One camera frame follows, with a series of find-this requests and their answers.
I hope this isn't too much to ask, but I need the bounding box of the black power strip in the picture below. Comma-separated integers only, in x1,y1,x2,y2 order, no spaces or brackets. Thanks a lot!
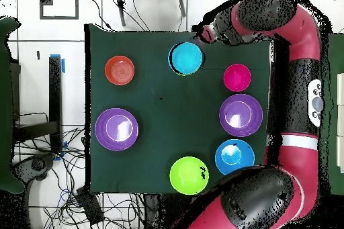
75,187,105,226

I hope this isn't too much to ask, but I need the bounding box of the thin black floor cable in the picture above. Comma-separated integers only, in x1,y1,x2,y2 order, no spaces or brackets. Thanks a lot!
86,0,113,32

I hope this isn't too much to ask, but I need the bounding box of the large green bowl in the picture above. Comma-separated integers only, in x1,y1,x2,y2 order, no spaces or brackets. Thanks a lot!
169,156,210,195

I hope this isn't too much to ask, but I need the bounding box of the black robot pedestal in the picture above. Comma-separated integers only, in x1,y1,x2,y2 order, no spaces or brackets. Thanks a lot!
143,193,189,229

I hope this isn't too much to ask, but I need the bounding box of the large blue bowl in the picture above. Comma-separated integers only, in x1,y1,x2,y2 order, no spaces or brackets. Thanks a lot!
214,138,255,176

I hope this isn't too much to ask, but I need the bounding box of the small blue bowl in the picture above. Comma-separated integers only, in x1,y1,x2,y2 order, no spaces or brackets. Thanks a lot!
168,42,204,76

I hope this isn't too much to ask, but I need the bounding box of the black grey machine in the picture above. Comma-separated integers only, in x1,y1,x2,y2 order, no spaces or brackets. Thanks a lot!
11,153,57,195

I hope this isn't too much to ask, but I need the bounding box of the dark green tablecloth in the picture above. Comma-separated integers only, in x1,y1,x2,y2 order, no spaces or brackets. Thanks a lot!
84,24,272,195

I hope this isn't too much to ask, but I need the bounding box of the orange bowl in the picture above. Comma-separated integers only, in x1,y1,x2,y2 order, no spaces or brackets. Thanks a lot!
104,55,136,87

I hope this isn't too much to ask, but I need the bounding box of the pink bowl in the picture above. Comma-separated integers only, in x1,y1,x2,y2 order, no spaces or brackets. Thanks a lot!
222,63,252,93

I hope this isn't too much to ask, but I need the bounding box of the green cloth covered table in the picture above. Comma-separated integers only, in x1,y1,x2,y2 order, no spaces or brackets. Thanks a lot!
320,32,344,196
0,16,25,195

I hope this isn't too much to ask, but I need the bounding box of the grey cable bundle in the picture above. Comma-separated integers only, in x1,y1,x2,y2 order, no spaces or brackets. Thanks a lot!
13,111,146,229

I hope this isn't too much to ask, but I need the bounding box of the black metal stand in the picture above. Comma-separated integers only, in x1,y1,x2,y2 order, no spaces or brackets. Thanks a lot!
11,56,63,153

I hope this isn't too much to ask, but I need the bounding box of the wide purple bowl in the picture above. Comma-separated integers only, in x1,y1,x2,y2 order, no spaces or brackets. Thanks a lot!
94,107,140,152
218,93,263,138

